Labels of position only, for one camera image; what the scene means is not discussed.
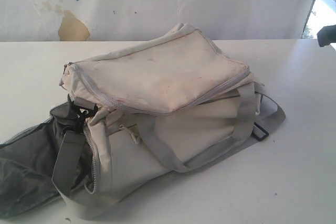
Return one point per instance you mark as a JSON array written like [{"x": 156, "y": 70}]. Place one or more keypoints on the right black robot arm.
[{"x": 326, "y": 35}]

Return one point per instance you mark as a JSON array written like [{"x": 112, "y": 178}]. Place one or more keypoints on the white fabric zipper bag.
[{"x": 171, "y": 104}]

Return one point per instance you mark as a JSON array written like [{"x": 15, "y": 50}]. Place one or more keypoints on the beige tape patch on wall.
[{"x": 72, "y": 29}]

